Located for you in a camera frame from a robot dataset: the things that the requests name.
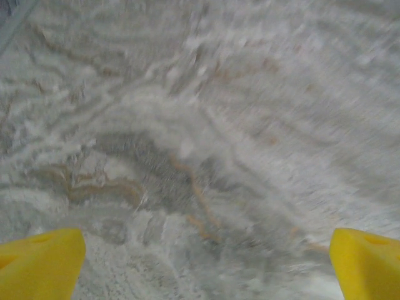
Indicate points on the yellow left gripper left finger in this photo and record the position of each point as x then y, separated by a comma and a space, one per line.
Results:
40, 265

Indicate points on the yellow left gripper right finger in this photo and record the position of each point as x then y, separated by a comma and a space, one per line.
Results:
368, 268

